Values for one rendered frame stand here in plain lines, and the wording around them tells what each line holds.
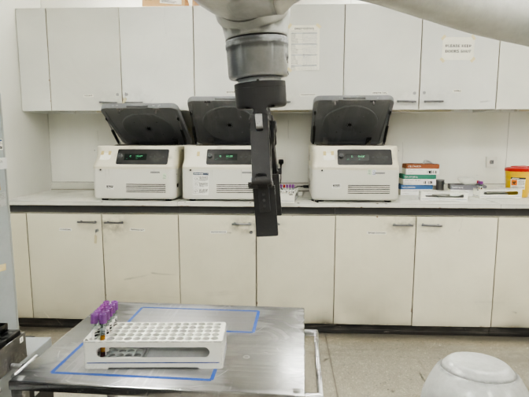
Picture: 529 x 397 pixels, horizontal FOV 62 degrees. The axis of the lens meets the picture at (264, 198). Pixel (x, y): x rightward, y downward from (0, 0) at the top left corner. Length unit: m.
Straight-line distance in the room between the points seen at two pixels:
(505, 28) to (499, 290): 2.75
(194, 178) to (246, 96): 2.30
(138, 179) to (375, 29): 1.86
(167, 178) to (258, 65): 2.36
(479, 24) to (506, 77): 2.85
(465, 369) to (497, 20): 0.47
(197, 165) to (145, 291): 0.93
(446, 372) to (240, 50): 0.55
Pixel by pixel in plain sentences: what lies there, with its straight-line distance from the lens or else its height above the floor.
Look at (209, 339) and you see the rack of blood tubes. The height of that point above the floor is 0.88.
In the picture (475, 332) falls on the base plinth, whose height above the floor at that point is 0.03.
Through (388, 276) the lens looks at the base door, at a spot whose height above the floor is 0.41.
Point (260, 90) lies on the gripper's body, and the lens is 0.63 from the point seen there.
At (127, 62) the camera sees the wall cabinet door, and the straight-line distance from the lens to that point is 3.36.
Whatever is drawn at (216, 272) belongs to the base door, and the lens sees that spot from 3.00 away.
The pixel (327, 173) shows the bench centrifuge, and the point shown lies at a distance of 2.87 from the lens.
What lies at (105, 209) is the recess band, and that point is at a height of 0.84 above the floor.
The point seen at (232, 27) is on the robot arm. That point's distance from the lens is 0.64.
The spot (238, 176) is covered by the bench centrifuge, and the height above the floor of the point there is 1.07.
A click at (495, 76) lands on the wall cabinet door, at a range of 3.45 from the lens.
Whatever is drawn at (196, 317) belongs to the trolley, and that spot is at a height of 0.82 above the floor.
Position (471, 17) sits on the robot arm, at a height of 1.45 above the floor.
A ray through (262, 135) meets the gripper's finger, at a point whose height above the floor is 1.31.
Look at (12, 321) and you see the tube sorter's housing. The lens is 1.48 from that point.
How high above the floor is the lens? 1.31
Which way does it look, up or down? 8 degrees down
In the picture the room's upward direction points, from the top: straight up
